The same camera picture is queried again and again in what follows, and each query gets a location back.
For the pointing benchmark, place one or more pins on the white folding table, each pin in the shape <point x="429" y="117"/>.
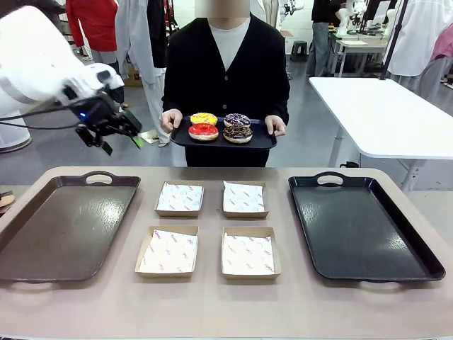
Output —
<point x="389" y="113"/>

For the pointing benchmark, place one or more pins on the black vertical pole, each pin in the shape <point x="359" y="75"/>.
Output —
<point x="391" y="46"/>

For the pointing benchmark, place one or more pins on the white printed paper liner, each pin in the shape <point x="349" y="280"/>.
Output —
<point x="180" y="198"/>
<point x="170" y="251"/>
<point x="244" y="198"/>
<point x="247" y="255"/>

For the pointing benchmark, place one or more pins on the large brown plastic tray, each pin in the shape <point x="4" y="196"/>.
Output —
<point x="63" y="230"/>

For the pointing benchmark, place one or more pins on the background workbench table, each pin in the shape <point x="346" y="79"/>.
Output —
<point x="361" y="44"/>

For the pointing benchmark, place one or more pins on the cardboard box on floor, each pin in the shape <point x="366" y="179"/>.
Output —
<point x="133" y="78"/>

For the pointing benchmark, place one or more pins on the small black serving tray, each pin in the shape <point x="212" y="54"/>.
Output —
<point x="219" y="144"/>

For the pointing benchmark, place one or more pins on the person left forearm black sleeve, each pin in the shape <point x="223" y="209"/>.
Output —
<point x="279" y="97"/>

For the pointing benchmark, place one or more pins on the black object under table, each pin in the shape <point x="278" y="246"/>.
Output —
<point x="349" y="164"/>

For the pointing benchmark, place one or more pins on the chocolate sprinkled donut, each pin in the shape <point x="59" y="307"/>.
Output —
<point x="231" y="134"/>

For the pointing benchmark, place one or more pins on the purple frosted sprinkled donut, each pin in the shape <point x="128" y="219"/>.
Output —
<point x="231" y="119"/>

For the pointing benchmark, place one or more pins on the kraft cardboard donut box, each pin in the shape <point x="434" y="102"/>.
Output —
<point x="177" y="214"/>
<point x="251" y="277"/>
<point x="244" y="215"/>
<point x="163" y="275"/>

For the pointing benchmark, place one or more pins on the person left hand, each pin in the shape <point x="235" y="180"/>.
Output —
<point x="276" y="125"/>

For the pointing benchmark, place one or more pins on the person right forearm black sleeve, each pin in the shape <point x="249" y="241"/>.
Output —
<point x="171" y="95"/>

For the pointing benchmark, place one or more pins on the yellow frosted donut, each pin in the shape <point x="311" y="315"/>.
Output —
<point x="198" y="117"/>

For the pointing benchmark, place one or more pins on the mannequin in red top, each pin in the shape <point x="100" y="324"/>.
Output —
<point x="95" y="25"/>

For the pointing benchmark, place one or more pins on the background person in jeans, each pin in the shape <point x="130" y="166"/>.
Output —
<point x="320" y="39"/>

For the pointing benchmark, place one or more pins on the person torso black cardigan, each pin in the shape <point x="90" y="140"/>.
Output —
<point x="198" y="71"/>

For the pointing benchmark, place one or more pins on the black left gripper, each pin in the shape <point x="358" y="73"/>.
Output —
<point x="102" y="117"/>

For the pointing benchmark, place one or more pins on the large black plastic tray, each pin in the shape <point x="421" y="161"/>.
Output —
<point x="354" y="230"/>

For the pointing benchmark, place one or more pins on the red frosted donut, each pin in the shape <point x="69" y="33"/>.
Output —
<point x="194" y="131"/>

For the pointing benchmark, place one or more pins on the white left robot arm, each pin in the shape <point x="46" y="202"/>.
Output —
<point x="32" y="53"/>

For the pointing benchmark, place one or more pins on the paper sheet on floor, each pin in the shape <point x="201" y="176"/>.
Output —
<point x="148" y="137"/>

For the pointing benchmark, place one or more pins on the dark plastic stool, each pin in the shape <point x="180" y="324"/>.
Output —
<point x="299" y="49"/>

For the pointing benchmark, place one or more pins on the white cylindrical pedestal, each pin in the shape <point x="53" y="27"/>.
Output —
<point x="12" y="138"/>

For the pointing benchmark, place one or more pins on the pink garment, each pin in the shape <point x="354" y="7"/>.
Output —
<point x="444" y="42"/>

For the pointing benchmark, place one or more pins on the person right hand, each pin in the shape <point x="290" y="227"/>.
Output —
<point x="170" y="122"/>

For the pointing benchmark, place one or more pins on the sandal beside table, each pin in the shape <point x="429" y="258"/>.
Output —
<point x="6" y="199"/>

